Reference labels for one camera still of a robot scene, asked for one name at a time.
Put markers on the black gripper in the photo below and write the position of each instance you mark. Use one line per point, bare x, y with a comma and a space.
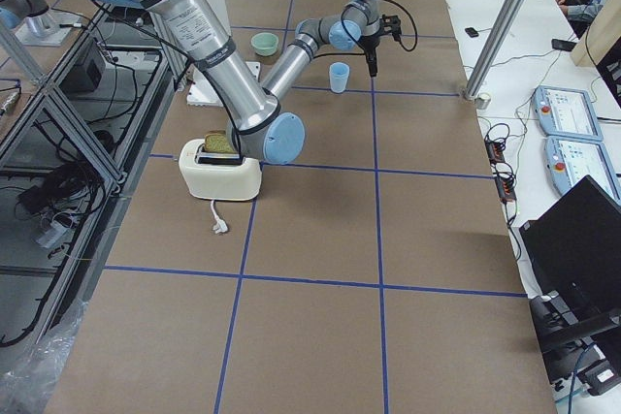
371, 46

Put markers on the light blue cup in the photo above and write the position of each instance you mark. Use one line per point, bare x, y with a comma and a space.
338, 77

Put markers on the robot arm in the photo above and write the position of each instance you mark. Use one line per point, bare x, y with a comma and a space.
259, 128

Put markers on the small black square device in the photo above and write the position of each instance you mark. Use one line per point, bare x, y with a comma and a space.
471, 32

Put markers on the green plastic bowl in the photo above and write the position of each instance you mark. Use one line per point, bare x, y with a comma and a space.
264, 43

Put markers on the toast slice in toaster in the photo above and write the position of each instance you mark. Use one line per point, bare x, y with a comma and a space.
217, 142

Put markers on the cream white toaster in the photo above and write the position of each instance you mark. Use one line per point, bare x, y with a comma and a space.
222, 177

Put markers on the orange black power strip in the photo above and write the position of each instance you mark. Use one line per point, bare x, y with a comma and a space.
503, 172

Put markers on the smartphone on desk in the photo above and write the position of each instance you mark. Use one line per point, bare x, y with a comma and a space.
563, 45

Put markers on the upper teach pendant tablet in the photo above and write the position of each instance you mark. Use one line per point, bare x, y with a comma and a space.
564, 112

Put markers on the teach pendant tablet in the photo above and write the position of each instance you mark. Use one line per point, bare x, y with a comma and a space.
569, 160
564, 112

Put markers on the lower teach pendant tablet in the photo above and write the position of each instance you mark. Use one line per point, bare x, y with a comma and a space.
569, 160

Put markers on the white power plug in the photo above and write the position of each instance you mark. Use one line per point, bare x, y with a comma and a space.
219, 226

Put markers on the black laptop computer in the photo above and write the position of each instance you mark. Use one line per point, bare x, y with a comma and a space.
574, 249

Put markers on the aluminium frame post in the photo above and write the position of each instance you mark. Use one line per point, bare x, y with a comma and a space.
21, 55
491, 48

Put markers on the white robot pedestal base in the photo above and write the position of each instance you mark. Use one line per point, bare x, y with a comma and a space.
203, 31

